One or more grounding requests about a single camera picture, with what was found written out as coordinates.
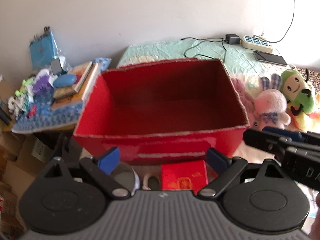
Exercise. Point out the black power adapter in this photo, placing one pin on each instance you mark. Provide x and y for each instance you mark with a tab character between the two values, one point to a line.
232	39

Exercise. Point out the black smartphone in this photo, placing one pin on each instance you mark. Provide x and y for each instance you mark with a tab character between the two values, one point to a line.
269	58

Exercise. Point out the small red gift box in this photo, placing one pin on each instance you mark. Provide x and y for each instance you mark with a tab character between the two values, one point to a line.
190	175

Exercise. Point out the white power strip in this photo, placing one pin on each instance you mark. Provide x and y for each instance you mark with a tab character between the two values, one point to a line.
257	44

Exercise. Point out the pink plush bunny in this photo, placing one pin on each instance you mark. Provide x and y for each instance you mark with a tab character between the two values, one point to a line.
270	105

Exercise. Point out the stack of books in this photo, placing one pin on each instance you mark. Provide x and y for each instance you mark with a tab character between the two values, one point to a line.
86	75

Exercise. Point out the purple toy figure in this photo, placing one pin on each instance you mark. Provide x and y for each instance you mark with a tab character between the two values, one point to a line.
42	84

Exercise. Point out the green yellow plush toy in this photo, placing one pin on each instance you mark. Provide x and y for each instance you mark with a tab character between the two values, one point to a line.
302	100

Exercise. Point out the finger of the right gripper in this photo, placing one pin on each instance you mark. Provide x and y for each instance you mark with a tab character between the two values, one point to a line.
272	143
295	136

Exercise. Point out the small grey mirror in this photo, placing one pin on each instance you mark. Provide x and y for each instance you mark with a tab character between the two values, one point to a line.
56	66

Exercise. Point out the blue paper bag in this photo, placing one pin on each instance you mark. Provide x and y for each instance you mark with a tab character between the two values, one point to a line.
43	49

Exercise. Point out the cardboard boxes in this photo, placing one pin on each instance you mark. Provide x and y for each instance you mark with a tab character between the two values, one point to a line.
22	167

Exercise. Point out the blue patterned cloth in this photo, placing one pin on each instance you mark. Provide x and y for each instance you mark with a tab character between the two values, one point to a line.
47	114

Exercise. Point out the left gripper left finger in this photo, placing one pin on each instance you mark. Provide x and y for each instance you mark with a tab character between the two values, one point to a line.
99	170

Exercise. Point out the blue glasses case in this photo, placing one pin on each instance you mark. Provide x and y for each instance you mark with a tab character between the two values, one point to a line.
65	80

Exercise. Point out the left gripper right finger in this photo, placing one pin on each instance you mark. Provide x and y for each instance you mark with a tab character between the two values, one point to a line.
227	170

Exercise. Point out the large red cardboard box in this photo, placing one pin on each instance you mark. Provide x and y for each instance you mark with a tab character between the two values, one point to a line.
163	111

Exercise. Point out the green bear quilt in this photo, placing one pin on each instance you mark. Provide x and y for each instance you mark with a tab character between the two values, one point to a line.
237	60

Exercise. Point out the pink fluffy plush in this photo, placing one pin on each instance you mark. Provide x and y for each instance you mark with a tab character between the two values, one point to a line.
245	98

